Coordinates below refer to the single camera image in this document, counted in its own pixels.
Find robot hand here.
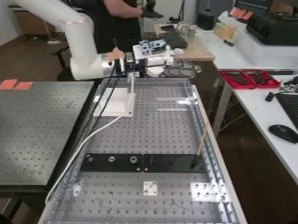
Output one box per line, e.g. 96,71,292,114
132,38,204,79

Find thin metal drill bit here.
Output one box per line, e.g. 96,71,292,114
169,199,189,210

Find black keyboard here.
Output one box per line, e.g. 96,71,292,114
274,92,298,132
161,30,191,50

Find wooden desk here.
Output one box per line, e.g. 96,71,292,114
153,22,217,63

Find person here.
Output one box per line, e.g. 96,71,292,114
66,0,165,63

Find black box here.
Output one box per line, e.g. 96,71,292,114
196,8,219,31

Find tissue box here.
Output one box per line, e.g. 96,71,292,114
215,13,237,42

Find red tray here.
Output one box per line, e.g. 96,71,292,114
244,68,282,90
220,69,258,90

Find white desk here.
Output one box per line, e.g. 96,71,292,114
212,68,298,188
193,19,298,73

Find clear box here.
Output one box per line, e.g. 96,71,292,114
39,77,249,224

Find thin stick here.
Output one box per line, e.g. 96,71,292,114
191,124,213,169

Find large black device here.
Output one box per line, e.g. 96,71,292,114
245,0,298,47

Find orange sticky note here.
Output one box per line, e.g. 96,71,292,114
14,81,35,91
0,78,20,91

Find black plate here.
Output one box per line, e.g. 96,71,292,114
80,152,208,174

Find black computer mouse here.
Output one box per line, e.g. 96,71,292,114
268,123,298,145

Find small white square part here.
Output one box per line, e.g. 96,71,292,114
141,180,160,198

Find black cable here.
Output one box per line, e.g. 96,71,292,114
79,58,123,153
88,58,128,141

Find white cable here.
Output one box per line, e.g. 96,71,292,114
44,70,136,205

